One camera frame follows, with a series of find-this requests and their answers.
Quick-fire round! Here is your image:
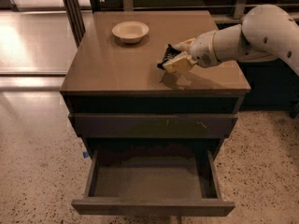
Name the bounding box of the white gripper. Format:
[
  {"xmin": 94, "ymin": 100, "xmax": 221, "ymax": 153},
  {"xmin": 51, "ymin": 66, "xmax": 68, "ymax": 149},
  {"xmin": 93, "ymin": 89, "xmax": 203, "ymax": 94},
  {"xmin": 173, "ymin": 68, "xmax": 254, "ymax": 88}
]
[{"xmin": 162, "ymin": 30, "xmax": 221, "ymax": 73}]

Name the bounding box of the black rxbar chocolate bar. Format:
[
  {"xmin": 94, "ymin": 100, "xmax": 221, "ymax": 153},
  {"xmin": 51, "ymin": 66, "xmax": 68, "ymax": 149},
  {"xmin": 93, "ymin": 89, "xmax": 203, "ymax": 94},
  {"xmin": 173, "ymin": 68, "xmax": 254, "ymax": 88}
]
[{"xmin": 157, "ymin": 45, "xmax": 180, "ymax": 70}]

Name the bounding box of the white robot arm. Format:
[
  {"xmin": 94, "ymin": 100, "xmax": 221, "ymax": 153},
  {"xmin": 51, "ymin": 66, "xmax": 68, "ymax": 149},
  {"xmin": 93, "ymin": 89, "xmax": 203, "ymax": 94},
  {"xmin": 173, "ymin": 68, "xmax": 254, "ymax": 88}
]
[{"xmin": 157, "ymin": 5, "xmax": 299, "ymax": 75}]

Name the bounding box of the grey drawer cabinet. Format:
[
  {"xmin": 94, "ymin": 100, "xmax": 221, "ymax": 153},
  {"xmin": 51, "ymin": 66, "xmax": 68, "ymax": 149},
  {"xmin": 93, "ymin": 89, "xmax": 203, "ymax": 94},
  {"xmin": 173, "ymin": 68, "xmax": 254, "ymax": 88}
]
[{"xmin": 61, "ymin": 11, "xmax": 250, "ymax": 152}]

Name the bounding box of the closed top drawer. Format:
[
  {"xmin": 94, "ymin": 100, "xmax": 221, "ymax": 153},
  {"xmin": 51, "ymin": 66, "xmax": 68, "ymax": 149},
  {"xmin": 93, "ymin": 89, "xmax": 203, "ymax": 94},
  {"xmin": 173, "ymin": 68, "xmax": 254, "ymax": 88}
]
[{"xmin": 69, "ymin": 113, "xmax": 237, "ymax": 139}]

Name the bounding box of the open middle drawer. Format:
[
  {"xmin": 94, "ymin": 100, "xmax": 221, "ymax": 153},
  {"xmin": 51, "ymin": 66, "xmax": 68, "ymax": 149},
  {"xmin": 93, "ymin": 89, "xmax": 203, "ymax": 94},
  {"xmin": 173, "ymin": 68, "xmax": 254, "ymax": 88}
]
[{"xmin": 72, "ymin": 150, "xmax": 235, "ymax": 217}]

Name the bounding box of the white ceramic bowl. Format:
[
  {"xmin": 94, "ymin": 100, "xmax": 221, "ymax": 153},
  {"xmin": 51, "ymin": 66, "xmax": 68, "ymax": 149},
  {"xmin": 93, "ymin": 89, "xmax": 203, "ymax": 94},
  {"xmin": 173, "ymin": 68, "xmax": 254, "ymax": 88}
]
[{"xmin": 112, "ymin": 21, "xmax": 150, "ymax": 44}]

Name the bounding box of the blue tape piece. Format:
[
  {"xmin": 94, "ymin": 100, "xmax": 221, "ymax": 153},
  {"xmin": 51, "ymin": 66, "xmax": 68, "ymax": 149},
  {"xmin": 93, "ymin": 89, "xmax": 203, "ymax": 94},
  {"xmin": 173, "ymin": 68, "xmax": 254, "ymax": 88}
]
[{"xmin": 83, "ymin": 151, "xmax": 89, "ymax": 159}]

